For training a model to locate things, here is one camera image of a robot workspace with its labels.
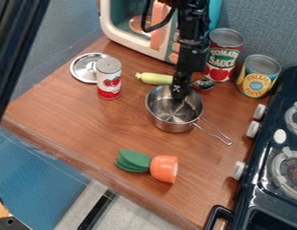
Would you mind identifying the silver lid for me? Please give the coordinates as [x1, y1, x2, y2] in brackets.
[68, 52, 111, 84]

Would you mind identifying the red tomato sauce can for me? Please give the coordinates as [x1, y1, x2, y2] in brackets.
[200, 27, 247, 83]

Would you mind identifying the yellow can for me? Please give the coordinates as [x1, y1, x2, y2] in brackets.
[235, 54, 283, 100]

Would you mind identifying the toy stove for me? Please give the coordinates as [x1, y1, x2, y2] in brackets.
[202, 65, 297, 230]

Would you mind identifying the yellow green toy vegetable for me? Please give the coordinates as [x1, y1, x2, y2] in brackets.
[133, 71, 175, 86]

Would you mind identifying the toy microwave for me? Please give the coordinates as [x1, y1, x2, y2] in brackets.
[99, 0, 185, 65]

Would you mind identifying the silver pot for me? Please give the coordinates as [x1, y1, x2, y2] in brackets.
[144, 84, 235, 147]

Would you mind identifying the white and red tomato can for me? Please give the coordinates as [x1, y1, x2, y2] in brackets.
[93, 56, 125, 101]

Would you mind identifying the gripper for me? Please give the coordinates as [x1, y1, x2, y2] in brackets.
[170, 39, 211, 102]

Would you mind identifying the orange toy carrot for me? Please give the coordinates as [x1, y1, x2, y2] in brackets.
[113, 148, 181, 184]

